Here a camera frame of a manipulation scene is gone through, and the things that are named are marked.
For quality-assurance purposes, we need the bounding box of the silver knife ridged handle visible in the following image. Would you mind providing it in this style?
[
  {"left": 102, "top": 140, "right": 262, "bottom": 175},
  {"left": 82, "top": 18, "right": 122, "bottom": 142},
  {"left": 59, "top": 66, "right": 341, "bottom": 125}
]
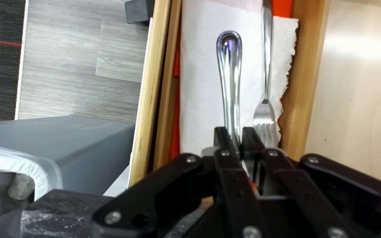
[{"left": 216, "top": 29, "right": 261, "bottom": 195}]

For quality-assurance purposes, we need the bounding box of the crumpled white paper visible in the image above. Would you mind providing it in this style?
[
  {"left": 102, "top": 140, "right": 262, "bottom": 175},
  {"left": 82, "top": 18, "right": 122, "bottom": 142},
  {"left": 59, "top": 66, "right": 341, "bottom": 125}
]
[{"left": 7, "top": 173, "right": 36, "bottom": 202}]

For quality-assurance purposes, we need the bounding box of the wooden drawer white front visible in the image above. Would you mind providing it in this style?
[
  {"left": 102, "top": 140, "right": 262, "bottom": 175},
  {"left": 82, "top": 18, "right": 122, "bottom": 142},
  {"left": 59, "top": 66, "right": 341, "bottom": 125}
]
[{"left": 123, "top": 0, "right": 381, "bottom": 190}]

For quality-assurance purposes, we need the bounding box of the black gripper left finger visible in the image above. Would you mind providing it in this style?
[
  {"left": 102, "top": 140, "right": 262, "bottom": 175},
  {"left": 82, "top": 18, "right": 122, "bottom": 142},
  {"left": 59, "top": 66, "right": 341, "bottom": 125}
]
[{"left": 90, "top": 125, "right": 262, "bottom": 238}]

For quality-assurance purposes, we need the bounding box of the gray trash bin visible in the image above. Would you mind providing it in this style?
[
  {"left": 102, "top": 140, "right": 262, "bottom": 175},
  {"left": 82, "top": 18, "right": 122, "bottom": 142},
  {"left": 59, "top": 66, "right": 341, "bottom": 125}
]
[{"left": 0, "top": 115, "right": 135, "bottom": 238}]

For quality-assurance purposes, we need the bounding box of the silver fork plain handle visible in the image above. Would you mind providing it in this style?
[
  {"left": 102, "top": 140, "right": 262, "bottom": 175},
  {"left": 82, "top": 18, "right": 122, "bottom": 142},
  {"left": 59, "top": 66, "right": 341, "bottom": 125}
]
[{"left": 251, "top": 0, "right": 279, "bottom": 137}]

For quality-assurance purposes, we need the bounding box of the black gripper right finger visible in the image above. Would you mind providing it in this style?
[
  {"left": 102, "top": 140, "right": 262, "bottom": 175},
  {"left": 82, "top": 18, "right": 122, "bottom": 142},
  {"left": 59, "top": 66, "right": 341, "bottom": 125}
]
[{"left": 241, "top": 125, "right": 381, "bottom": 238}]

